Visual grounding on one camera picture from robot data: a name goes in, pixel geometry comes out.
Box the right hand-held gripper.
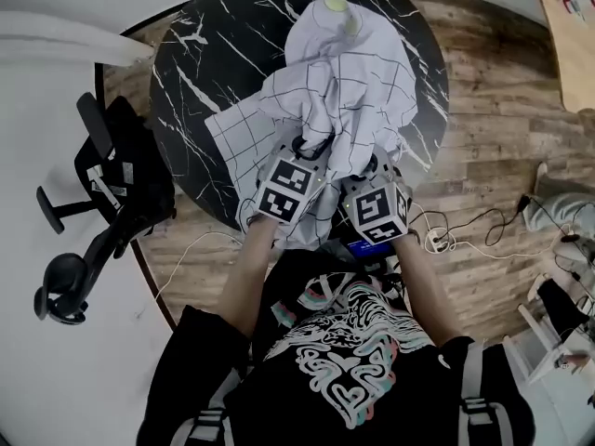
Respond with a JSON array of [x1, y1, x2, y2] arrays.
[[342, 149, 411, 246]]

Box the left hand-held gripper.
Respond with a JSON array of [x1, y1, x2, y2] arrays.
[[250, 132, 337, 225]]

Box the white grid-patterned cloth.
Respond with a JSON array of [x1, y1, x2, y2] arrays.
[[204, 0, 419, 250]]

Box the person's left forearm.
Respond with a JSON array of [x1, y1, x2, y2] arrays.
[[222, 216, 280, 338]]

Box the person's right forearm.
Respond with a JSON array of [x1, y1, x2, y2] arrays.
[[392, 232, 452, 348]]

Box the small black screen device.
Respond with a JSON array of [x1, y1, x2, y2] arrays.
[[346, 237, 396, 259]]

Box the white power strip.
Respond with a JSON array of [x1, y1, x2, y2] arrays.
[[425, 230, 455, 253]]

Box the black marble round table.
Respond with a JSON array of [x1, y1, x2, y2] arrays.
[[148, 0, 451, 231]]

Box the black office chair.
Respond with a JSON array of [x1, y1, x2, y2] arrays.
[[32, 91, 178, 327]]

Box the light wooden table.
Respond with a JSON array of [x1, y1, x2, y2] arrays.
[[455, 0, 595, 113]]

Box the white stool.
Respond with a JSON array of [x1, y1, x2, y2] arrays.
[[504, 302, 595, 385]]

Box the person's black printed shirt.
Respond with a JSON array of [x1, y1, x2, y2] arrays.
[[137, 248, 536, 446]]

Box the black floor cable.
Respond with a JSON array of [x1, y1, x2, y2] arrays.
[[408, 192, 532, 249]]

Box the white cable with adapter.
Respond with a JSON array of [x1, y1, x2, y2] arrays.
[[408, 202, 574, 260]]

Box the long white floor cable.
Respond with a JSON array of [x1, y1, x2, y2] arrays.
[[155, 230, 243, 299]]

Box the grey shoulder strap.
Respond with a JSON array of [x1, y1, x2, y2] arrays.
[[459, 341, 506, 446], [171, 406, 231, 446]]

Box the white wall pipes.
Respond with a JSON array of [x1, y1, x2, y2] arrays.
[[0, 10, 157, 67]]

